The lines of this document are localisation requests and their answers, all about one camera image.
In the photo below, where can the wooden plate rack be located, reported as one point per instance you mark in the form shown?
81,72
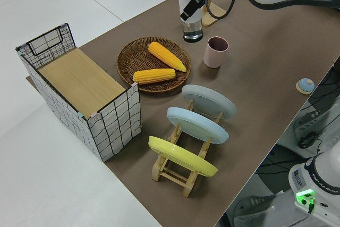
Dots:
155,172

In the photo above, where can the yellow plate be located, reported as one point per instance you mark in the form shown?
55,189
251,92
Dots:
180,156

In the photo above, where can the wooden mug tree stand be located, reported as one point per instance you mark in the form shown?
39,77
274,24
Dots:
216,10

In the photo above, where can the yellow corn cob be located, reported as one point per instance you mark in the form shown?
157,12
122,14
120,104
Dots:
154,76
164,54

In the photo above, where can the brown wicker basket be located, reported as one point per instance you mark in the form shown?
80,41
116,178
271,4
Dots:
132,59

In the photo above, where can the brown table mat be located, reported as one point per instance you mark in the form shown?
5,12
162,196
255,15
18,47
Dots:
252,51

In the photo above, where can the white power strip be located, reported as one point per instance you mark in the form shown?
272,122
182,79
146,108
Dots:
309,120

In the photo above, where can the light blue plate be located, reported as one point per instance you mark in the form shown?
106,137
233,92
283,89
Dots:
196,126

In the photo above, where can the grey plate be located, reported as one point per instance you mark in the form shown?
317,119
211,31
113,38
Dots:
207,99

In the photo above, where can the pink mug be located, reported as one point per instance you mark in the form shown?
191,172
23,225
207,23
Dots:
212,59

